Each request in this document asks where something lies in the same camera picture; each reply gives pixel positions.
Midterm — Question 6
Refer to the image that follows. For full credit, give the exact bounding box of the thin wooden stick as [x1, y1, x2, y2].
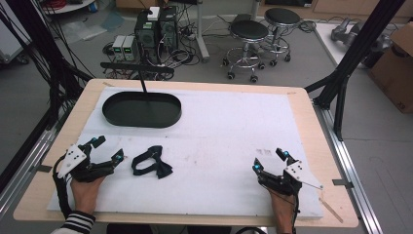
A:
[318, 196, 345, 224]

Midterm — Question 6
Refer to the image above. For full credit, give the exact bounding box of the black T-shaped stand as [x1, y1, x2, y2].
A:
[99, 61, 175, 96]

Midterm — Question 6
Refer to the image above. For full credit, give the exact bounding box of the grey machine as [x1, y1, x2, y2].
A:
[330, 18, 394, 69]

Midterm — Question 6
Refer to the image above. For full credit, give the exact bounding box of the grey power supply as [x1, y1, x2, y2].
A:
[111, 34, 127, 62]
[122, 35, 139, 62]

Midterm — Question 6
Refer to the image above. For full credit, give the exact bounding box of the person's left hand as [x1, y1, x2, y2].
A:
[69, 175, 107, 215]

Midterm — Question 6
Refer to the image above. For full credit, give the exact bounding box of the black computer tower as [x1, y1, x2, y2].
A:
[158, 5, 179, 53]
[133, 11, 161, 64]

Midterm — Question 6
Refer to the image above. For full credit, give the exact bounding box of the thick black sleeved cable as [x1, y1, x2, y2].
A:
[52, 154, 73, 219]

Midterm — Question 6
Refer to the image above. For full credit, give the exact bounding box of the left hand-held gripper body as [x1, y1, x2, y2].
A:
[57, 143, 115, 183]

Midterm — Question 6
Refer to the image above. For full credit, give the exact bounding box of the brown cardboard box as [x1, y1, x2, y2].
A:
[367, 21, 413, 115]

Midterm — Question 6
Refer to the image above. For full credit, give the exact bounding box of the aluminium rail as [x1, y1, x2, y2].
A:
[0, 128, 59, 217]
[312, 99, 385, 234]

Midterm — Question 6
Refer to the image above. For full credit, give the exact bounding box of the person's right hand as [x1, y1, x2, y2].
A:
[267, 189, 296, 229]

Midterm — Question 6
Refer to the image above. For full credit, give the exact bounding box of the black round stool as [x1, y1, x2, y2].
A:
[222, 19, 271, 84]
[259, 7, 303, 67]

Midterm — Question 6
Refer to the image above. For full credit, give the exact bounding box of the round white table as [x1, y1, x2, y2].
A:
[42, 0, 98, 16]

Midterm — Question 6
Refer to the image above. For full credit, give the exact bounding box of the tangle of black cables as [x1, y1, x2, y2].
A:
[102, 9, 208, 81]

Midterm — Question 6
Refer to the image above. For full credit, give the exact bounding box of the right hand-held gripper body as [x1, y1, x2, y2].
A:
[258, 159, 324, 197]

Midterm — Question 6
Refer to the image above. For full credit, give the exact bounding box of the thin black cable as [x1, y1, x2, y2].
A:
[290, 193, 301, 234]

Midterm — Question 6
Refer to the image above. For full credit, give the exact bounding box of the black metal frame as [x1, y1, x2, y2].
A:
[304, 0, 407, 141]
[0, 0, 95, 131]

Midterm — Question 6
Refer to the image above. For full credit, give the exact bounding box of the white box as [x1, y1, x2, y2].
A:
[146, 6, 161, 22]

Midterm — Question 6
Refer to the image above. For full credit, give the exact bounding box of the black cable loop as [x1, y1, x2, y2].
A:
[235, 226, 267, 234]

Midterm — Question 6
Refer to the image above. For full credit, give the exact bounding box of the white foam mat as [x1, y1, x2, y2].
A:
[47, 86, 325, 219]

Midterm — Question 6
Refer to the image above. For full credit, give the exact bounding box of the black bow tie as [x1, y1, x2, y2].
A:
[131, 144, 174, 180]

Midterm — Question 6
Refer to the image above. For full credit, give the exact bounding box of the black oval tray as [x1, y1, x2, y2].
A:
[101, 91, 183, 129]

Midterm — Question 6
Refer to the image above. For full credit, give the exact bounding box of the grey table leg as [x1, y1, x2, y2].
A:
[194, 0, 211, 64]

